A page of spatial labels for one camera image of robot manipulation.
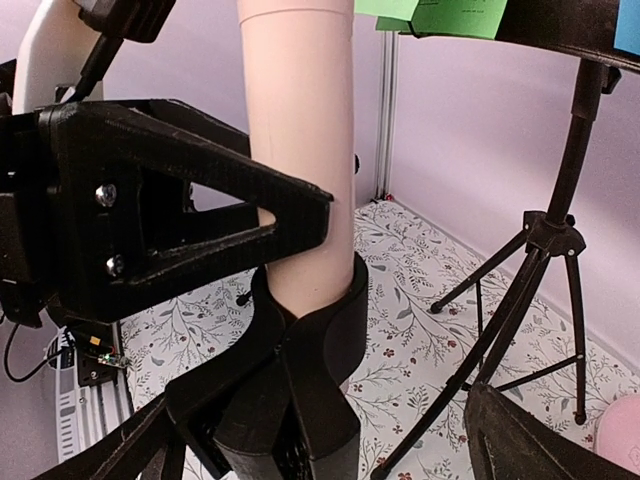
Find left aluminium frame post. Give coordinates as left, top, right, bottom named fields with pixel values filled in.
left=374, top=32, right=398, bottom=200

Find black music stand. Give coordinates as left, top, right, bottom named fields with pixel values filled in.
left=370, top=1, right=639, bottom=479

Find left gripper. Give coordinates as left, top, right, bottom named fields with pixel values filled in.
left=1, top=99, right=332, bottom=328

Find pink plate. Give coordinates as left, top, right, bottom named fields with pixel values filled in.
left=593, top=394, right=640, bottom=474

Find beige toy microphone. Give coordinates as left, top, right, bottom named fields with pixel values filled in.
left=237, top=1, right=355, bottom=318

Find green paper sheet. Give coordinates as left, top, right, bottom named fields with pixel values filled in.
left=355, top=0, right=508, bottom=39

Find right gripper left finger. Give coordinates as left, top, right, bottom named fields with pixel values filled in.
left=38, top=395, right=173, bottom=479

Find floral table mat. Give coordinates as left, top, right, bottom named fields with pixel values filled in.
left=121, top=201, right=639, bottom=478

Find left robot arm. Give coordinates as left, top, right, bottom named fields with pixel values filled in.
left=1, top=1, right=332, bottom=328

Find aluminium front rail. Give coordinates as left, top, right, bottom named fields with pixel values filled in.
left=49, top=329, right=133, bottom=462

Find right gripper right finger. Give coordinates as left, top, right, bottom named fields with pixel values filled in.
left=464, top=383, right=639, bottom=480

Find black round base mic stand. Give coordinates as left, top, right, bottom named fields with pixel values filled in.
left=165, top=255, right=368, bottom=479

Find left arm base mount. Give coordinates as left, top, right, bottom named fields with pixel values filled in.
left=70, top=322, right=131, bottom=387

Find blue paper sheet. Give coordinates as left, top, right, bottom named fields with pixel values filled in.
left=614, top=0, right=640, bottom=55

